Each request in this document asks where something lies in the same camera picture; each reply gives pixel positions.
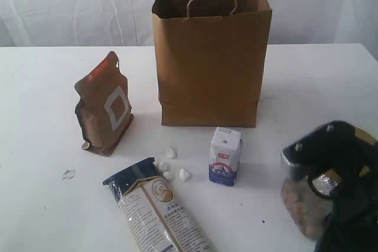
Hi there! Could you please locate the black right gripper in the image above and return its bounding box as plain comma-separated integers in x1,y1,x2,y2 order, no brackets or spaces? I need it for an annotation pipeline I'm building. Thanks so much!
312,142,378,252

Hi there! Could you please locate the clear jar with gold lid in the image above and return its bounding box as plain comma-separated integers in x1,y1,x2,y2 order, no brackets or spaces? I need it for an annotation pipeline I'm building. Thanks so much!
279,126,378,240

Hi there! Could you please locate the brown paper shopping bag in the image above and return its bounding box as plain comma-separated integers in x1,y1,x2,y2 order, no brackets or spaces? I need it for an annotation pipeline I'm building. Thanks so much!
152,0,272,127

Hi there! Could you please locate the white blue milk carton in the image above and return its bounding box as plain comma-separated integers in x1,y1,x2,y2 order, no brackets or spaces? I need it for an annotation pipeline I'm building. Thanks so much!
208,127,242,186

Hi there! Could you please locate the white crumpled paper bit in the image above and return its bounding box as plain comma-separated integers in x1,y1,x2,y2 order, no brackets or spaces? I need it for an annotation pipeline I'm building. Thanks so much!
165,147,177,159
179,168,191,182
158,162,170,174
162,171,173,181

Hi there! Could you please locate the noodle packet blue and white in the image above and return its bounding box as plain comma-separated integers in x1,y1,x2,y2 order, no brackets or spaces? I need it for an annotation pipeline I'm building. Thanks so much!
102,158,214,251

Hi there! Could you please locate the brown kraft coffee pouch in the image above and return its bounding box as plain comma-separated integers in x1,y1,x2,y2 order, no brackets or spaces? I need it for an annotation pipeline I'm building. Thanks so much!
74,51,133,156

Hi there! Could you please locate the torn clear plastic scrap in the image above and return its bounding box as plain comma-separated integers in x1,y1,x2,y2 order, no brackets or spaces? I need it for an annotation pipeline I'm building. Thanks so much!
62,169,76,180

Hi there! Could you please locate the white background curtain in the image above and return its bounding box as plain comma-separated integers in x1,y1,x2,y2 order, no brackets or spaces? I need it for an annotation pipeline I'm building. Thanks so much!
1,0,377,49

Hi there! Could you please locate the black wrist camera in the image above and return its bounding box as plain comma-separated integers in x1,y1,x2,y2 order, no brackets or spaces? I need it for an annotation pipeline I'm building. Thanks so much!
281,120,360,180

